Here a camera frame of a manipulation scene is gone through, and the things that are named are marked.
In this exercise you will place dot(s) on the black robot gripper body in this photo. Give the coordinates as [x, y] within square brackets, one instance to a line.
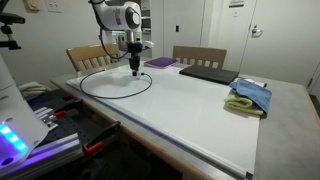
[134, 49]

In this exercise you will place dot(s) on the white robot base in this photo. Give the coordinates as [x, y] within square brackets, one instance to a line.
[20, 129]

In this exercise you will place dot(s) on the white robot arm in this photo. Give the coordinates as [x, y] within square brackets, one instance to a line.
[126, 17]

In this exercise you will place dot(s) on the purple notebook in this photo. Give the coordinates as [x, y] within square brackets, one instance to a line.
[160, 63]

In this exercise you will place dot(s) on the wooden chair far right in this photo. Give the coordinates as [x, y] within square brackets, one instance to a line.
[88, 57]

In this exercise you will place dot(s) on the wooden chair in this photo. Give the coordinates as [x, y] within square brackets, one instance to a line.
[88, 57]
[203, 56]

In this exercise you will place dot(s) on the white whiteboard mat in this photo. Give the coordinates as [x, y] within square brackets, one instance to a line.
[187, 110]

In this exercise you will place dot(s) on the orange black clamp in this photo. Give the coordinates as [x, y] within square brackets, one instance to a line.
[97, 142]

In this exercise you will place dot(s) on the wooden chair far left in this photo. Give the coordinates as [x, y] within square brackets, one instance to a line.
[203, 56]

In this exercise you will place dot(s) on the yellow-green folded cloth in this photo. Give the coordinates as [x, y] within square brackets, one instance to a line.
[242, 104]

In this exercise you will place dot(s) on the small white eraser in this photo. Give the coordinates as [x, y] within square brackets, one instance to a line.
[254, 82]

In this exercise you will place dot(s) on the blue folded cloth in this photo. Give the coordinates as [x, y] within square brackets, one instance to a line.
[259, 95]

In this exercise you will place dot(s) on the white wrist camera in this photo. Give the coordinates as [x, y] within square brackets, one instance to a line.
[148, 44]

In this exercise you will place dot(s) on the aluminium rail breadboard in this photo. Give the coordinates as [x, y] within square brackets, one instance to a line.
[62, 144]

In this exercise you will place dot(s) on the white light switch plate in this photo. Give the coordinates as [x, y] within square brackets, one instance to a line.
[53, 6]

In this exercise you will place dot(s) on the silver door handle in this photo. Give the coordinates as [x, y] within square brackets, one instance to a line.
[256, 32]

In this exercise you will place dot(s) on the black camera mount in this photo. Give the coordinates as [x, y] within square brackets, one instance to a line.
[8, 19]

